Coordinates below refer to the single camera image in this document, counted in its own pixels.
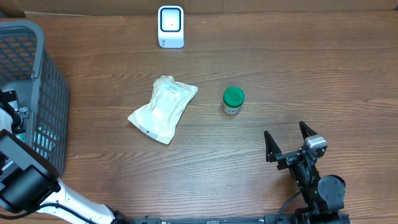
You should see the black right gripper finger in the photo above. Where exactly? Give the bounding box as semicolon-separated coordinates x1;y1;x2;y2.
299;121;318;140
264;131;282;162

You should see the green lid jar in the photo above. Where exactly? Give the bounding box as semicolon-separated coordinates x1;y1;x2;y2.
221;86;245;114

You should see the beige food pouch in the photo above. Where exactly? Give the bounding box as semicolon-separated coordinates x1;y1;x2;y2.
127;75;198;144

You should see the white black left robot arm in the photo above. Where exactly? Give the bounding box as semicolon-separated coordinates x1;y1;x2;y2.
1;92;132;223

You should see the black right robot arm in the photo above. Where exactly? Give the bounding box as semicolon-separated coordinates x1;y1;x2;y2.
264;121;351;224

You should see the white barcode scanner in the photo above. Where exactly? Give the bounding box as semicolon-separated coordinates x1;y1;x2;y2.
157;5;185;49

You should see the grey plastic mesh basket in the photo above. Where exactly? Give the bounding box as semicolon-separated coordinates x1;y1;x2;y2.
1;21;70;174

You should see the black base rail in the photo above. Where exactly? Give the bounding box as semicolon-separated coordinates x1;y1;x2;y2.
131;215;351;224

